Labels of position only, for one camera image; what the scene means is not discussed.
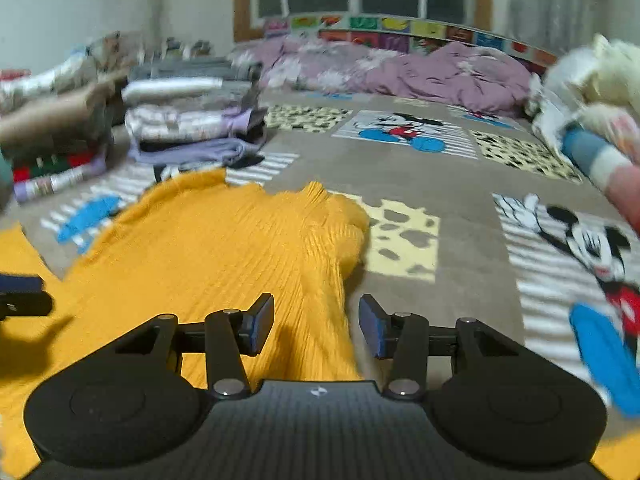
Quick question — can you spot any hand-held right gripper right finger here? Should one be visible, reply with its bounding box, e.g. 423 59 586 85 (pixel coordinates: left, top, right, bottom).
359 293 522 402

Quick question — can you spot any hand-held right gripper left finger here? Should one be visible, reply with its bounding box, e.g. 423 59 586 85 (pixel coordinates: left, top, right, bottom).
115 292 276 402

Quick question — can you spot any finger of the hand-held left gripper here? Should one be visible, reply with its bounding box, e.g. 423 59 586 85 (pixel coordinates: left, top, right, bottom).
0 274 53 322

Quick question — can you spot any yellow knit sweater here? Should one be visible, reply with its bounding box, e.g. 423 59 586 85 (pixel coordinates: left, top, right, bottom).
0 167 372 479

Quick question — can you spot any stack of folded clothes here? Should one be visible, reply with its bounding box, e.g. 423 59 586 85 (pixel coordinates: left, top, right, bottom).
0 30 132 206
121 55 269 172

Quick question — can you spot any cartoon printed blanket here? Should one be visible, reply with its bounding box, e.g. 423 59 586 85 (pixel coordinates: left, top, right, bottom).
0 90 640 480

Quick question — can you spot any purple floral quilt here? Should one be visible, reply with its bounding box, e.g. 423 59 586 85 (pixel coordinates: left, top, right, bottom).
227 35 534 118

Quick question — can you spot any grey dotted curtain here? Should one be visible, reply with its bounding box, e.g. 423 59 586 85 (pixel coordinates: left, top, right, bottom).
492 0 640 56

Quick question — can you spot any colourful wall border strip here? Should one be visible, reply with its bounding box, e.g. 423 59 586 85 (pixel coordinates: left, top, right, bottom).
262 14 559 66

